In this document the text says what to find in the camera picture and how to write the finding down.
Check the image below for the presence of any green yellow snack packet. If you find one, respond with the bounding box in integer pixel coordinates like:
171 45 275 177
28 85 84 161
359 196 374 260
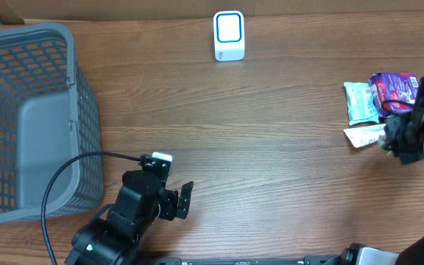
381 142 392 155

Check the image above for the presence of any purple Carefree pad packet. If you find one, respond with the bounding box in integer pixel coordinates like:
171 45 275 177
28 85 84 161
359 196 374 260
369 72 419 118

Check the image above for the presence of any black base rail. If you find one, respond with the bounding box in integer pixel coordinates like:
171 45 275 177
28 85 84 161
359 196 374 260
149 255 340 265

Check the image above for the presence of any grey plastic shopping basket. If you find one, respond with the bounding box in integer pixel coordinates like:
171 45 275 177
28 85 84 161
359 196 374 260
0 23 104 224

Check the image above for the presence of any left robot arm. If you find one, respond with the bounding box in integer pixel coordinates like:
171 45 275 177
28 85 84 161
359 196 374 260
65 152 194 264

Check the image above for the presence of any white tube gold cap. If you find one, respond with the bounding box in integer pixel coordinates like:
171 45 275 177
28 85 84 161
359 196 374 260
343 124 386 148

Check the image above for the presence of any white barcode scanner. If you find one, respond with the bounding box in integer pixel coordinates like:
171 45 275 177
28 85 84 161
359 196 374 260
213 10 245 62

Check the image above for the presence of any teal tissue packet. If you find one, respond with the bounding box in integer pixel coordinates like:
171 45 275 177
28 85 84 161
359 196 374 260
344 82 379 126

